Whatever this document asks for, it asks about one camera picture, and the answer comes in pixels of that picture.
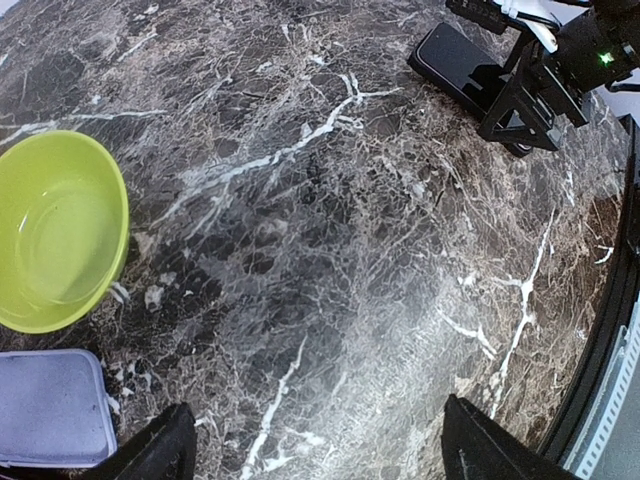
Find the black phone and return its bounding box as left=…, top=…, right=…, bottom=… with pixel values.
left=407, top=22, right=538, bottom=157

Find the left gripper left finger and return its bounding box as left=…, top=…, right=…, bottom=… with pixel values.
left=84, top=403, right=197, bottom=479

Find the black front rail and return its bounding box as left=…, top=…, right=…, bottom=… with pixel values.
left=539, top=119, right=640, bottom=464

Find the lavender phone case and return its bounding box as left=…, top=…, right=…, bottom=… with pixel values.
left=1, top=349, right=117, bottom=468

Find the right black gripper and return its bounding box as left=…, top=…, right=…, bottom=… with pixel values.
left=478, top=1, right=639, bottom=152

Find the green plastic bowl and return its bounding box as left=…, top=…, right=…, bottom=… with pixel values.
left=1, top=130, right=130, bottom=334

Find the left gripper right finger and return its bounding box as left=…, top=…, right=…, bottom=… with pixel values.
left=441, top=394, right=575, bottom=479

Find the white slotted cable duct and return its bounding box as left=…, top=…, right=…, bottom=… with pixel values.
left=565, top=305, right=639, bottom=479

